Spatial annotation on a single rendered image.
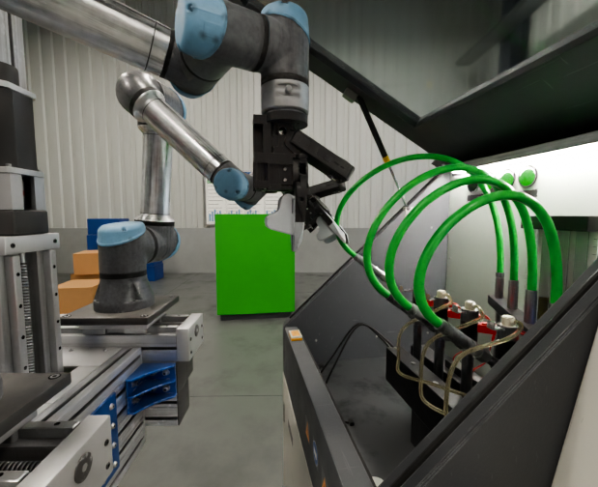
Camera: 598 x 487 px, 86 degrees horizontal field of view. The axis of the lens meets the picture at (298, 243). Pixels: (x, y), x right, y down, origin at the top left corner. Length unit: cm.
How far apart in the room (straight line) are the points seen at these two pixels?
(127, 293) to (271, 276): 310
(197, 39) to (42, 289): 60
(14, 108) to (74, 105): 793
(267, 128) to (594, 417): 53
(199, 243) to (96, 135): 317
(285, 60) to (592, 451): 59
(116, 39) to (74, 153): 805
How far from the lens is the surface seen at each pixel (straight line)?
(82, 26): 61
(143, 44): 60
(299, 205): 48
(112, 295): 97
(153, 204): 107
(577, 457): 51
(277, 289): 400
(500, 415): 45
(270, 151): 51
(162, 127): 91
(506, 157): 94
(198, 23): 49
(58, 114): 895
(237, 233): 388
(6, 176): 80
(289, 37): 54
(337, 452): 55
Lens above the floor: 129
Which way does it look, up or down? 5 degrees down
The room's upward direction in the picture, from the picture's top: straight up
